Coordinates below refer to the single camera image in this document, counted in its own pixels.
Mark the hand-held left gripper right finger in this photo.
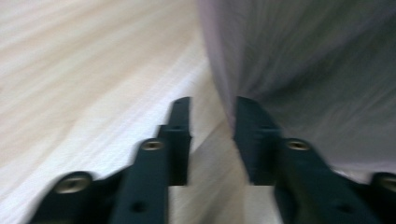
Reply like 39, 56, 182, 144
233, 96, 384, 224

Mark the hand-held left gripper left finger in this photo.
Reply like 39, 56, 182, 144
108, 96, 192, 224

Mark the purple plastic bag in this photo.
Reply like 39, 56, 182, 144
197, 0, 396, 185

